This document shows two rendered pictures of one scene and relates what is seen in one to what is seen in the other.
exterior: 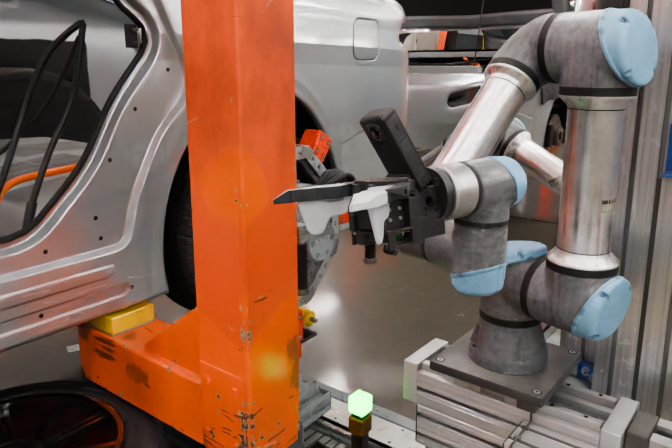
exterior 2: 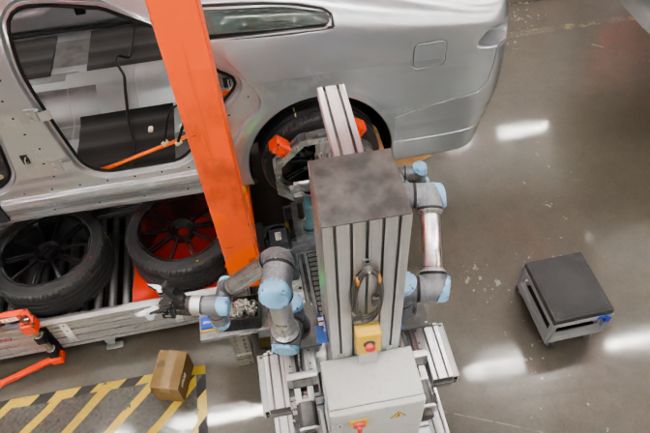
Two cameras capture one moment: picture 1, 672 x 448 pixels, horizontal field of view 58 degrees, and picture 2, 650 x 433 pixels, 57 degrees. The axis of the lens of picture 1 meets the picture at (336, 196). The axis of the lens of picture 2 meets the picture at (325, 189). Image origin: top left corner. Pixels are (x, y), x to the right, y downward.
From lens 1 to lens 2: 2.39 m
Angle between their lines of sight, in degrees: 52
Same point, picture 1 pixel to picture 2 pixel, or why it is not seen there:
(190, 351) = not seen: hidden behind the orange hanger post
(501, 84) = (256, 266)
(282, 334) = (245, 256)
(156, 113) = (242, 115)
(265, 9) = (215, 166)
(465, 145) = (238, 278)
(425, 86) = not seen: outside the picture
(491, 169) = (208, 307)
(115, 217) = not seen: hidden behind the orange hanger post
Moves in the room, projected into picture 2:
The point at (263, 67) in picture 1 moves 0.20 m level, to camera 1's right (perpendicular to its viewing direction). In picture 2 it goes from (217, 184) to (249, 207)
